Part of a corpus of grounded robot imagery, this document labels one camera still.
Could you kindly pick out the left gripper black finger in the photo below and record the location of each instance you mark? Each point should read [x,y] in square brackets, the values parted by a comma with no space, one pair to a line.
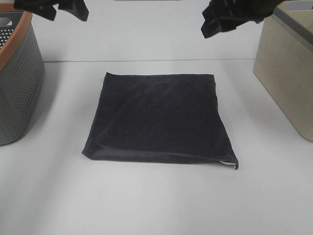
[77,8]
[43,8]

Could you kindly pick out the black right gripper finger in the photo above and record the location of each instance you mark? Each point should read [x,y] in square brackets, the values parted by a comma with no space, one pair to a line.
[218,17]
[252,10]

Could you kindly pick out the dark navy towel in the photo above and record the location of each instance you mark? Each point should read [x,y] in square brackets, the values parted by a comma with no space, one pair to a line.
[169,118]

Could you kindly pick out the beige storage bin grey rim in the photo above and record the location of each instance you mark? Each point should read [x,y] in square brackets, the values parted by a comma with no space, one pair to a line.
[284,62]

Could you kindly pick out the grey perforated basket orange rim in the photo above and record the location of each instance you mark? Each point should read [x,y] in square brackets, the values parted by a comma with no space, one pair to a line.
[21,73]

